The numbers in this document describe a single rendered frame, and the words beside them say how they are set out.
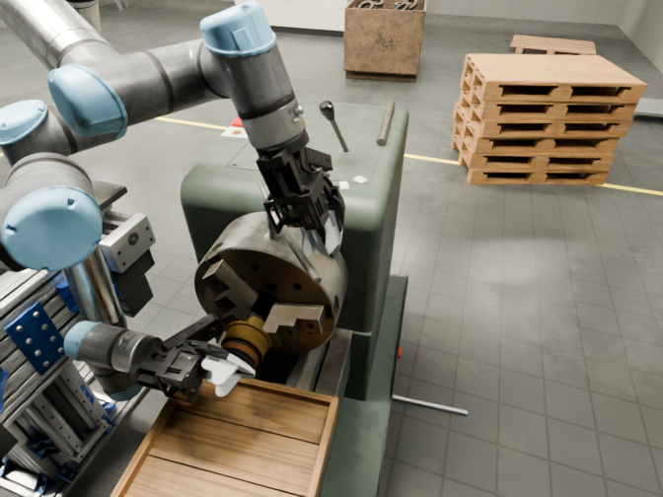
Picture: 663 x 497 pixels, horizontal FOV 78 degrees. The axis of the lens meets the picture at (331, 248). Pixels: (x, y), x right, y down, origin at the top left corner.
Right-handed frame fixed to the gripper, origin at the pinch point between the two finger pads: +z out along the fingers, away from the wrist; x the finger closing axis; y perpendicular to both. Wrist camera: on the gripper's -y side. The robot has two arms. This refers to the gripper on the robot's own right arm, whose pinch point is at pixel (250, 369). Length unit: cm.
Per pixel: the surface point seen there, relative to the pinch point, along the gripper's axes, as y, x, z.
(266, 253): -15.1, 14.7, -1.0
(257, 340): -4.5, 2.4, -0.2
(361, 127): -70, 17, 5
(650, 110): -455, -100, 241
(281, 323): -9.4, 2.5, 2.9
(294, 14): -741, -78, -249
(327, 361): -19.7, -21.9, 8.8
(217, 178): -34.5, 16.9, -20.5
